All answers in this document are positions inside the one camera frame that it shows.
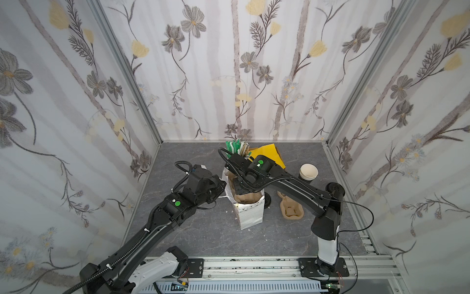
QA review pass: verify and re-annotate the white patterned paper bag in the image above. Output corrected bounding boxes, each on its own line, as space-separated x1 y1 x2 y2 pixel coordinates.
222 168 264 230

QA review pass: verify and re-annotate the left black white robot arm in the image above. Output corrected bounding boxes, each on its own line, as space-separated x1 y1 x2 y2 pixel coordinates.
65 175 226 294

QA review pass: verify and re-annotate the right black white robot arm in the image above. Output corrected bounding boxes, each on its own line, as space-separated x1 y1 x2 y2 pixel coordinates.
229 166 347 276

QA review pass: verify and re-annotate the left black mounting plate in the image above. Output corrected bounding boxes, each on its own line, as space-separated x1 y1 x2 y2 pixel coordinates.
173 258 204 279

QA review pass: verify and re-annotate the brown pulp cup carrier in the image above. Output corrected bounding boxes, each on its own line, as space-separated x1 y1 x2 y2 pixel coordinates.
277 191 305 221

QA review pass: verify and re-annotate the black cup lid stack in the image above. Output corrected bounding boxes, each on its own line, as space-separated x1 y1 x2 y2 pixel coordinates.
264 192 272 209

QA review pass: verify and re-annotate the black paper cup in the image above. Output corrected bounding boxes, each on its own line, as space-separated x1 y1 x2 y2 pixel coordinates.
298 164 319 183

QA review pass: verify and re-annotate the green white straws bundle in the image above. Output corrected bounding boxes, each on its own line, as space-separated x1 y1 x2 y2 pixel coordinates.
225 139 252 158

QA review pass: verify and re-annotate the yellow napkins stack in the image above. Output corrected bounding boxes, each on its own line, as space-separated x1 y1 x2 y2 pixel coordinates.
249 144 286 169

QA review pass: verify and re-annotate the black mounting plate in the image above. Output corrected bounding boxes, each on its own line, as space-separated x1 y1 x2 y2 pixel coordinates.
173 258 204 279
297 257 350 278

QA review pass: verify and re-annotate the brown pulp carrier top piece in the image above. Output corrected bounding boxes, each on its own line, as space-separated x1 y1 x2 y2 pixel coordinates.
227 171 263 205

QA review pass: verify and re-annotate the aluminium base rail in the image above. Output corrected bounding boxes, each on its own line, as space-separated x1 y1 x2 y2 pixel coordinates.
144 255 409 294

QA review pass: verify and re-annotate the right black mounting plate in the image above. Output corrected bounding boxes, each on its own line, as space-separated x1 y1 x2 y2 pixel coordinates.
297 257 350 278

